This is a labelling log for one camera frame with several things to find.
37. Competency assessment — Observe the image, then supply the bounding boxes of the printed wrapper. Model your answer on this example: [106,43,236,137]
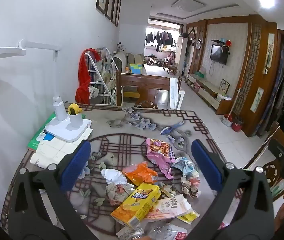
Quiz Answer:
[106,182,134,206]

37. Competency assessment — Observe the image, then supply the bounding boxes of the clear plastic bag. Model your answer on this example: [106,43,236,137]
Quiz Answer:
[142,221,190,240]

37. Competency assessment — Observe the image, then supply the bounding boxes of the small framed painting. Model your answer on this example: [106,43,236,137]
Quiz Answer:
[251,87,264,113]

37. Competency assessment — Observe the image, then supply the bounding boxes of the silver wrapper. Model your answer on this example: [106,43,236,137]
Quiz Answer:
[116,226,145,240]

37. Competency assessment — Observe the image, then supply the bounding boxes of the framed geometric picture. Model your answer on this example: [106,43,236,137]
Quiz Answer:
[219,79,230,94]

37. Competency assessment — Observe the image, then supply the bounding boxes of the white biscuit stick packet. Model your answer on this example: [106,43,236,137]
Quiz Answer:
[144,194,192,222]

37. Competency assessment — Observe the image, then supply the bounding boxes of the long television cabinet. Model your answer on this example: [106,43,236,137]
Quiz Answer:
[187,74,232,115]

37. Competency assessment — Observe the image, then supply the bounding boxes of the red canister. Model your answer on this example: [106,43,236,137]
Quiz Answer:
[232,120,244,133]

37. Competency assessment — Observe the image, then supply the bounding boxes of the beige paper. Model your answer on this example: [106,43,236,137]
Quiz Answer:
[181,171,201,198]

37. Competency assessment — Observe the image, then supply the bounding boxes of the long-handled mop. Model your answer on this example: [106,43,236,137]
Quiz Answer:
[221,45,248,127]

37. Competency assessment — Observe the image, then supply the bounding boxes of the white coffee table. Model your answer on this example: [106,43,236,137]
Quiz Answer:
[177,91,186,110]

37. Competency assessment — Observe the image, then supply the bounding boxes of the white bead string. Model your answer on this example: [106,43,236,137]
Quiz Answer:
[243,127,280,170]

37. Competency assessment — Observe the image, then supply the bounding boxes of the white balance bike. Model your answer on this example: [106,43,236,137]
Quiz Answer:
[144,56,164,67]

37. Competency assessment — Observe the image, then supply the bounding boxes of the white paper sheets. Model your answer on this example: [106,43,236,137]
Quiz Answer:
[30,120,94,168]

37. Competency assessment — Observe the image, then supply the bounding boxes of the yellow green wrapper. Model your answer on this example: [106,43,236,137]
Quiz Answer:
[177,209,201,224]

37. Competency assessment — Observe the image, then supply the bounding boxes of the white desk lamp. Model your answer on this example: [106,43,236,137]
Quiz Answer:
[0,39,89,143]

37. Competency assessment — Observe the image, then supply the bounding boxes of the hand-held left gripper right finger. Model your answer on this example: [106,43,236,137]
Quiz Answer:
[187,139,275,240]

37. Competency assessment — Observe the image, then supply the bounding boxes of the wall-mounted television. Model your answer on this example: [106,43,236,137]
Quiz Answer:
[210,44,229,66]

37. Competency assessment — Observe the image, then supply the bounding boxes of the tall scroll painting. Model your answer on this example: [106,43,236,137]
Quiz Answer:
[266,33,275,69]

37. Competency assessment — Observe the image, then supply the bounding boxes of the white plastic sheet roll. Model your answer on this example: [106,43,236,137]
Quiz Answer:
[168,77,182,109]

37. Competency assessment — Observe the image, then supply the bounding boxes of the white book rack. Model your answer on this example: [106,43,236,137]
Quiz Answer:
[86,47,119,105]

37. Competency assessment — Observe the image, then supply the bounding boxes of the yellow snack box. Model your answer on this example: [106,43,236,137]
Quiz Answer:
[110,183,162,228]

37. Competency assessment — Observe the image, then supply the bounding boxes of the pink snack wrapper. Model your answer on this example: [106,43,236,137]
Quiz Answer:
[146,138,177,180]

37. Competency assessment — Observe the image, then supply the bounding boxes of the hanging clothes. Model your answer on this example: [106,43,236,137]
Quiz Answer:
[145,31,180,52]

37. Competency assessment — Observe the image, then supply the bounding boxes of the red cloth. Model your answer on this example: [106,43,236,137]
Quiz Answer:
[75,48,99,105]

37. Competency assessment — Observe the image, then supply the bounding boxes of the blue white wrapper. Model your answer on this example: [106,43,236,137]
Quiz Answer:
[171,157,196,178]

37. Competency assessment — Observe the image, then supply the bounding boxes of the wooden chair with round carving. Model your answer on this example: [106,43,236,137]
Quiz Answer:
[242,121,284,202]

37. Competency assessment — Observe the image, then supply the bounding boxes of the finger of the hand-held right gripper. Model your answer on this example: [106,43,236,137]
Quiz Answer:
[268,139,284,162]

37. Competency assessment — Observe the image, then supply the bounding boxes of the green book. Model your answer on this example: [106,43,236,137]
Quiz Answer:
[27,112,86,151]

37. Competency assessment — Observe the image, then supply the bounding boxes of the orange snack bag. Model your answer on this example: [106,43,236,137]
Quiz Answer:
[122,161,159,186]

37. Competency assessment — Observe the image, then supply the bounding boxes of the colourful block toy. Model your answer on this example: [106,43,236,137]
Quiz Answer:
[129,64,143,74]

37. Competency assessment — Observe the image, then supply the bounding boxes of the square ceiling light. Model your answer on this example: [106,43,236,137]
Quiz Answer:
[171,0,205,13]

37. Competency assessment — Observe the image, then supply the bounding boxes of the small wooden chair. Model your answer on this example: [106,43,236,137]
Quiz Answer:
[163,60,179,75]

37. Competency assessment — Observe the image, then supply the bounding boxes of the carved wooden chair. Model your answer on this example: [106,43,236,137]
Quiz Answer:
[116,69,182,109]

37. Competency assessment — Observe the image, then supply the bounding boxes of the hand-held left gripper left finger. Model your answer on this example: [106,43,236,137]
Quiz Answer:
[7,139,92,240]

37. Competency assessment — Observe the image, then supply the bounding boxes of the yellow round gadget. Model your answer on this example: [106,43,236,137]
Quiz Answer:
[68,103,82,115]

